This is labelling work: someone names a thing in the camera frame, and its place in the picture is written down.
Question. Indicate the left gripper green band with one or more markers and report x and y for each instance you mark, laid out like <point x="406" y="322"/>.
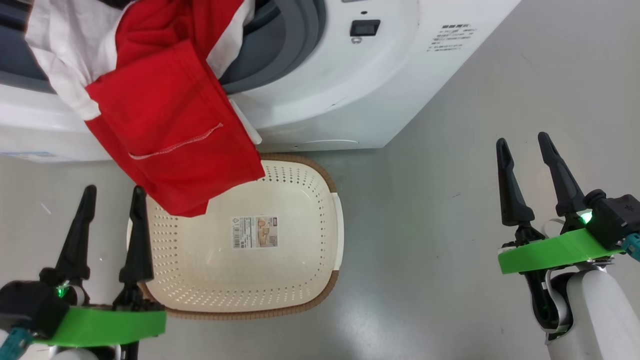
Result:
<point x="110" y="325"/>

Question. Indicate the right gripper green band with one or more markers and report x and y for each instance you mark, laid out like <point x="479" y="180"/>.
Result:
<point x="550" y="252"/>

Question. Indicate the red and white garment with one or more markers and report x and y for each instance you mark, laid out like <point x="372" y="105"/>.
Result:
<point x="165" y="125"/>

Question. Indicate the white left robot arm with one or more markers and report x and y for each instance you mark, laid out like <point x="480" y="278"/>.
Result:
<point x="80" y="356"/>

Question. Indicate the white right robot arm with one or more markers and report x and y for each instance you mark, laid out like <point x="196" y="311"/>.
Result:
<point x="600" y="320"/>

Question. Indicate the cream perforated laundry basket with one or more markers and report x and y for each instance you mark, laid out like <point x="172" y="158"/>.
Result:
<point x="225" y="280"/>

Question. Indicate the paper basket label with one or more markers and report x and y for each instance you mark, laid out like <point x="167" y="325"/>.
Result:
<point x="255" y="232"/>

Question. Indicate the white front-load washing machine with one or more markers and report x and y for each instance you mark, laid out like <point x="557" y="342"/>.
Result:
<point x="325" y="100"/>

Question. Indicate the black door latch socket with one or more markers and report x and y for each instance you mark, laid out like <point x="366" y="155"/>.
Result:
<point x="365" y="28"/>

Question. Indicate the grey rubber door gasket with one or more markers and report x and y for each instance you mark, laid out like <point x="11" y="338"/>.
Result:
<point x="285" y="45"/>

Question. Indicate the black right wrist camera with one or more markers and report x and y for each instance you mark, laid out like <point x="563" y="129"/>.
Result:
<point x="617" y="220"/>

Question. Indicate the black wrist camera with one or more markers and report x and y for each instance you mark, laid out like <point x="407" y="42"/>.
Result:
<point x="30" y="305"/>
<point x="617" y="220"/>

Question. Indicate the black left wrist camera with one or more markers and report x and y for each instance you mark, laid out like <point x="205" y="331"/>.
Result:
<point x="30" y="305"/>

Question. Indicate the teal right camera connector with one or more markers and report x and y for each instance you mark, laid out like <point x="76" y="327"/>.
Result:
<point x="632" y="246"/>

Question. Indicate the teal camera connector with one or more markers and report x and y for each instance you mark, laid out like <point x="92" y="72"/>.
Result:
<point x="14" y="345"/>
<point x="632" y="246"/>

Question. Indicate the teal left camera connector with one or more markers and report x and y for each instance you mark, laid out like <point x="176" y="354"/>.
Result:
<point x="14" y="345"/>

